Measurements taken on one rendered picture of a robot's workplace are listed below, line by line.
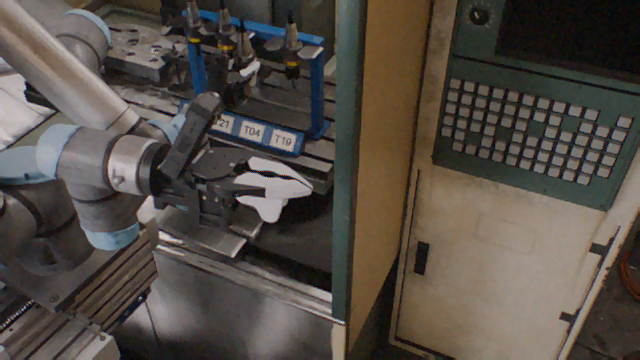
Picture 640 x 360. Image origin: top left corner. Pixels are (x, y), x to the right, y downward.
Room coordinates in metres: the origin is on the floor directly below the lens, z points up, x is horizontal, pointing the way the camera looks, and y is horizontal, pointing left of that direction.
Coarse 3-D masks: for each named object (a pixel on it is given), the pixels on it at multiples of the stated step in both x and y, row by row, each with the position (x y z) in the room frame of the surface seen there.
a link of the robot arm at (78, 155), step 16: (48, 128) 0.64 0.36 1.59; (64, 128) 0.63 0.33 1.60; (80, 128) 0.63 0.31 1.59; (48, 144) 0.61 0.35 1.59; (64, 144) 0.60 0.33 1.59; (80, 144) 0.60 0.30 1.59; (96, 144) 0.60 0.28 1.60; (112, 144) 0.60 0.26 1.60; (48, 160) 0.60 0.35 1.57; (64, 160) 0.59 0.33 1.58; (80, 160) 0.59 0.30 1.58; (96, 160) 0.58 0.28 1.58; (48, 176) 0.60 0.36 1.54; (64, 176) 0.59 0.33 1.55; (80, 176) 0.58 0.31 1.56; (96, 176) 0.57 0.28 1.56; (80, 192) 0.58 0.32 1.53; (96, 192) 0.59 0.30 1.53; (112, 192) 0.60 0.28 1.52
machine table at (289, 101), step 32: (32, 96) 1.82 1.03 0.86; (128, 96) 1.76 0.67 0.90; (160, 96) 1.76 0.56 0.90; (192, 96) 1.76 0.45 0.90; (256, 96) 1.76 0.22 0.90; (288, 96) 1.76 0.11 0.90; (288, 128) 1.59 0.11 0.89; (288, 160) 1.41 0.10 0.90; (320, 160) 1.44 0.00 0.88; (320, 192) 1.34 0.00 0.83
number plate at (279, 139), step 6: (276, 132) 1.49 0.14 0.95; (282, 132) 1.48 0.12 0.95; (276, 138) 1.47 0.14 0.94; (282, 138) 1.47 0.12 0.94; (288, 138) 1.46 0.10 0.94; (294, 138) 1.46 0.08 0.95; (270, 144) 1.47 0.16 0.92; (276, 144) 1.46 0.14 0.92; (282, 144) 1.46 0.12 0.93; (288, 144) 1.45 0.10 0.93; (288, 150) 1.44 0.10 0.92
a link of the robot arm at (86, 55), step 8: (64, 40) 1.13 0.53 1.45; (72, 40) 1.14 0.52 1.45; (72, 48) 1.12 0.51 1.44; (80, 48) 1.13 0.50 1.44; (88, 48) 1.14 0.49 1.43; (80, 56) 1.11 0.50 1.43; (88, 56) 1.12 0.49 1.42; (96, 56) 1.15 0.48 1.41; (88, 64) 1.10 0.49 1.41; (96, 64) 1.13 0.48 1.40; (96, 72) 1.11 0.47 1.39; (184, 208) 1.04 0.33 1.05
